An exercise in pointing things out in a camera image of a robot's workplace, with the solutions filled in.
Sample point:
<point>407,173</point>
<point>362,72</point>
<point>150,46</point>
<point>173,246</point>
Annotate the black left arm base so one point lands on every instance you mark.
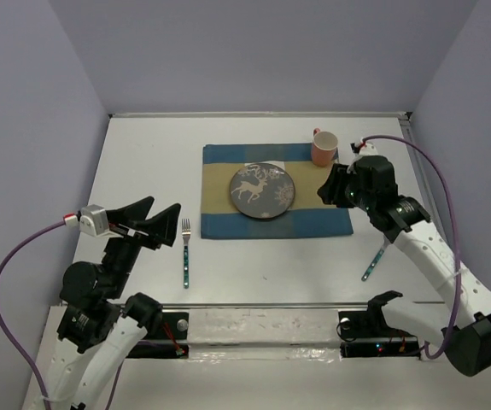
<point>168,341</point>

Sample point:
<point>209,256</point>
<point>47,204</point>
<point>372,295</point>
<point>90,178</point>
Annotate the fork with green handle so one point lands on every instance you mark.
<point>186,234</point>

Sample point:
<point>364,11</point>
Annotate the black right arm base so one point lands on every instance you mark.
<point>365,333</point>

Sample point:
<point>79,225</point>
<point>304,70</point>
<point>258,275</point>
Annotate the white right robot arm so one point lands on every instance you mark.
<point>464,333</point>

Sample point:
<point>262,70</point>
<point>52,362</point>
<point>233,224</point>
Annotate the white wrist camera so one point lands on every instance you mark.
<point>362,148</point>
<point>91,220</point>

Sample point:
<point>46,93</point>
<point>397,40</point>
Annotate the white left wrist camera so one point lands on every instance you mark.
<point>91,220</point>

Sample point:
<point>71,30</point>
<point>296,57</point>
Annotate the grey reindeer plate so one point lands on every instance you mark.
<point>262,191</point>

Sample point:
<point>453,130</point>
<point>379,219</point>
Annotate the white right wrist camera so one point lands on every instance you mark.
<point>362,148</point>

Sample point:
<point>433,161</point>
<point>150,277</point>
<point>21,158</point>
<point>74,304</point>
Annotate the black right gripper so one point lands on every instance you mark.
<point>330,190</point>

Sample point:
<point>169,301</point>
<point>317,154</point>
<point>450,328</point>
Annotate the pink mug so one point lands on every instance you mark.
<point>324,148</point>

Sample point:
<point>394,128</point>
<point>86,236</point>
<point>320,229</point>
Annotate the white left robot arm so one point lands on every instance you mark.
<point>95,335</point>

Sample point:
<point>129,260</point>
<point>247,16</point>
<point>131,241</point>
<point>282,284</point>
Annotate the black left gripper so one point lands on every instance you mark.
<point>162,226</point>

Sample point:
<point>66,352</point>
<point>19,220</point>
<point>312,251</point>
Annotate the blue tan checked placemat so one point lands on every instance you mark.
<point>307,216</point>

